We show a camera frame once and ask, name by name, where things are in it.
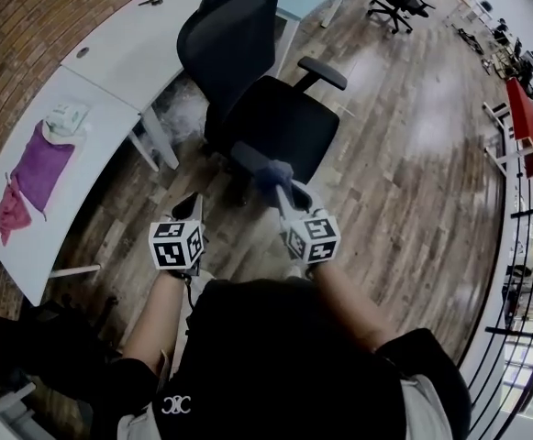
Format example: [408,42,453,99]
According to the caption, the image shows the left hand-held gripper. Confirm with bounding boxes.
[148,193,207,277]

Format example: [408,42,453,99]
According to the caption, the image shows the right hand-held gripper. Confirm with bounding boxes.
[273,181,343,268]

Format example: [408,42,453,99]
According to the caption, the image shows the blue-grey cloth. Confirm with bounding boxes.
[252,157,295,193]

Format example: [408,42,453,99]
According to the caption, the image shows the person's right forearm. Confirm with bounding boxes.
[311,261,398,352]

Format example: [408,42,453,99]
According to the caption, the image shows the person's left forearm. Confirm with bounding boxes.
[121,270,189,366]

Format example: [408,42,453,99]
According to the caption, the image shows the purple cloth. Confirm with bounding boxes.
[8,119,76,223]

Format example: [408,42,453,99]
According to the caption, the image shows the pink cloth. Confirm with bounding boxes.
[0,174,33,248]

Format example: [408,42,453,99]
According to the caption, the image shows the black mesh office chair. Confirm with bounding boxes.
[176,0,350,208]

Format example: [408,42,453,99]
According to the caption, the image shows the clear plastic wrap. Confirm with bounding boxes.
[153,82,208,149]

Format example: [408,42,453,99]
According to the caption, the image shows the curved white table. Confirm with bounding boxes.
[0,65,142,307]

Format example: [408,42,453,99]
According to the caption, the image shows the white and green packet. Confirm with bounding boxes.
[45,102,91,135]

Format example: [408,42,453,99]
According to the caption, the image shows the person's black-clothed body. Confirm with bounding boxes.
[95,276,473,440]

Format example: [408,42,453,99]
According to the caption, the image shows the white table with grommet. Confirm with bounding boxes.
[60,0,212,115]

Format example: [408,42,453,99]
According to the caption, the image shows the black office chair without headrest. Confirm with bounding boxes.
[0,293,120,402]

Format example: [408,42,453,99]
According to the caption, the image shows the red panel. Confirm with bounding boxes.
[504,77,533,181]

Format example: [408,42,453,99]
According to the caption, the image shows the black metal railing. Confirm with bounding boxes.
[470,107,533,433]

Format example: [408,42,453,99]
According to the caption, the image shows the white side desk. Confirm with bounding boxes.
[0,380,38,440]

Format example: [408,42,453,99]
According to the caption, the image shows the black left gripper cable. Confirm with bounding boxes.
[181,270,199,314]

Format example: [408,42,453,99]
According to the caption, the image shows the light grey shoulder strap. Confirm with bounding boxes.
[398,373,450,440]
[117,403,161,440]

